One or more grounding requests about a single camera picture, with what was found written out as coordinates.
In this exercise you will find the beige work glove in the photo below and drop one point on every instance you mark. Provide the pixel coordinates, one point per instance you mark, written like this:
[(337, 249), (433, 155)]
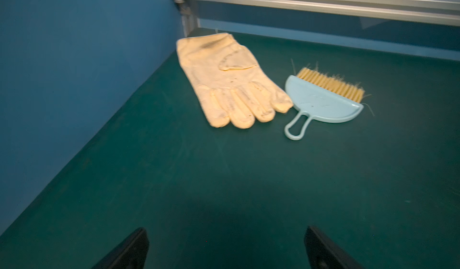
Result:
[(229, 83)]

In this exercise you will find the light blue hand brush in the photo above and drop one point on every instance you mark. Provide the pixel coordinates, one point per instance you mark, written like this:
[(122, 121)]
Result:
[(321, 98)]

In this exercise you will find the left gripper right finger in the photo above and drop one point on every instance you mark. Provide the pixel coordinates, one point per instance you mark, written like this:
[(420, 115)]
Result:
[(323, 253)]

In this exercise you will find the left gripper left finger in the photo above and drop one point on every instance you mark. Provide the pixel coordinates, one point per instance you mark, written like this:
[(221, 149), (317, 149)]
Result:
[(131, 253)]

